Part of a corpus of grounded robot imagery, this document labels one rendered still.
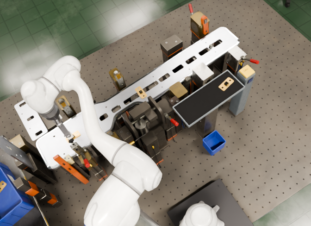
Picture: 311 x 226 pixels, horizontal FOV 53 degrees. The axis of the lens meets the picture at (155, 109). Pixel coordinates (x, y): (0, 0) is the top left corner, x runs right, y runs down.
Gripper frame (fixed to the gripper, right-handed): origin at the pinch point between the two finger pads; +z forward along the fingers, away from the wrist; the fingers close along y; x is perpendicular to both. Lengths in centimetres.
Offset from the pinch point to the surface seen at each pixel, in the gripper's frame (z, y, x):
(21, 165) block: 6.6, -1.2, 29.6
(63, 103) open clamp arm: 2.7, 15.6, -6.2
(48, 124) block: 15.4, 17.3, 8.3
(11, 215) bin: 0.8, -24.5, 41.9
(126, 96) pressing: 13.2, 3.5, -38.3
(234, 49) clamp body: 7, -14, -106
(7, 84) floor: 114, 152, 38
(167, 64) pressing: 13, 7, -71
